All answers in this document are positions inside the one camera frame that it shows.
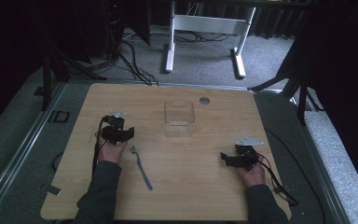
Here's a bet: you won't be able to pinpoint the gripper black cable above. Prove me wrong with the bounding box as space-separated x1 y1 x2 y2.
255 151 300 208
91 116 109 179

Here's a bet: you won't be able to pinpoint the person's right hand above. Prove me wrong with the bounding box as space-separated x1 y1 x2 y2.
237 155 267 189

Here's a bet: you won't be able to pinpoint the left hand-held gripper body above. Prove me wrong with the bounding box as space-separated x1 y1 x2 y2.
101 108 129 146

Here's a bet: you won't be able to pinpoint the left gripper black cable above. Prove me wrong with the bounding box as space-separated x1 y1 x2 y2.
91 116 109 179

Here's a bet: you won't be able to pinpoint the clear plastic container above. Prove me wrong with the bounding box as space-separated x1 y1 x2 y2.
163 101 196 139

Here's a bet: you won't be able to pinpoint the short black floor cable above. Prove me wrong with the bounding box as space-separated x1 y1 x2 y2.
51 150 65 173

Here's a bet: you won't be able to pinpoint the dark tape strip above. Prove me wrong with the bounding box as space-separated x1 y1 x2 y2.
39 183 62 197

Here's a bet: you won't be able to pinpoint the long black floor cable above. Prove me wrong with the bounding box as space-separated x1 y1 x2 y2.
264 128 326 224

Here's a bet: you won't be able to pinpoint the bundle of black floor cables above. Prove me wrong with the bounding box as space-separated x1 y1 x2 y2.
117 39 160 87

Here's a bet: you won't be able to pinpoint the black metal stand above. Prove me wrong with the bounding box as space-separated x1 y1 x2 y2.
33 43 107 112
247 59 324 127

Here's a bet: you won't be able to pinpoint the person's left hand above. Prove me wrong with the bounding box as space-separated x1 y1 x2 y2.
94 132 129 165

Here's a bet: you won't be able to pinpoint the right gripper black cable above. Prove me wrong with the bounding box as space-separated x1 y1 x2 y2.
255 151 300 208

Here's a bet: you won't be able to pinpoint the cables under white desk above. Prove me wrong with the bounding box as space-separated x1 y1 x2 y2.
172 29 232 44

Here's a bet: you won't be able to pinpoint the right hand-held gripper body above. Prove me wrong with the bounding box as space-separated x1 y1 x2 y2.
234 135 266 173

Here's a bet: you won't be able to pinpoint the blue handled fork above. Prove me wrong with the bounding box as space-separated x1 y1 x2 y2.
129 145 154 191

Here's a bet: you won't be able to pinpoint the white desk frame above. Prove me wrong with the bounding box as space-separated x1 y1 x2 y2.
164 0 257 79

